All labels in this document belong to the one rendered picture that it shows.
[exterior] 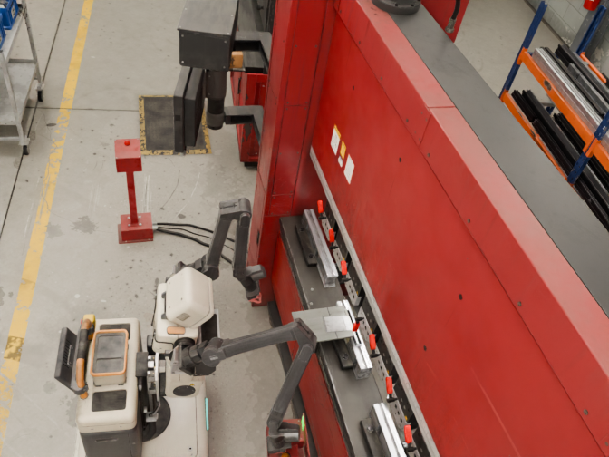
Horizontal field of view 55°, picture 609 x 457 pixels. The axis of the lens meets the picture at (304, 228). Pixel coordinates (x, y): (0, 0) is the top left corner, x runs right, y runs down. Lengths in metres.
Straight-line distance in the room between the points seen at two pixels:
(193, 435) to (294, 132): 1.66
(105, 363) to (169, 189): 2.32
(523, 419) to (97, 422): 1.79
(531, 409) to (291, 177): 1.99
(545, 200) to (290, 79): 1.51
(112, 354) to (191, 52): 1.44
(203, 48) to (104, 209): 2.15
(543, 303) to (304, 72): 1.74
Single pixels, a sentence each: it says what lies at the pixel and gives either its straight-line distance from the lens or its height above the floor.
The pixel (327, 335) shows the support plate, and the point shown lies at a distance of 2.77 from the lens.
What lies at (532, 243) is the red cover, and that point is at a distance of 1.54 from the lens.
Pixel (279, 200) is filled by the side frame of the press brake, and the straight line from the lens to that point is 3.32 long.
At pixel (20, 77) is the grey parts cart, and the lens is 5.61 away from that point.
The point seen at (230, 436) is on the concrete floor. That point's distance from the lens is 3.58.
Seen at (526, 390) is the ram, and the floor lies 2.01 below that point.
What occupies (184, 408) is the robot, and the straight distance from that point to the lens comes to 3.34.
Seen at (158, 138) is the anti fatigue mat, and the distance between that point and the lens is 5.32.
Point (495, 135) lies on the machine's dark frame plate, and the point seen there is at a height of 2.30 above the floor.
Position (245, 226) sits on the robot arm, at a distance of 2.38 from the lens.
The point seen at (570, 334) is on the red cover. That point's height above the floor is 2.28.
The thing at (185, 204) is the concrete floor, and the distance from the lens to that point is 4.70.
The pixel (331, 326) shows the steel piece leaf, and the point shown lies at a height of 1.00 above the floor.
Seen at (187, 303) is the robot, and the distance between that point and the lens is 2.34.
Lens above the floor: 3.26
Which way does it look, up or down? 45 degrees down
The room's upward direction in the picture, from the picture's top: 12 degrees clockwise
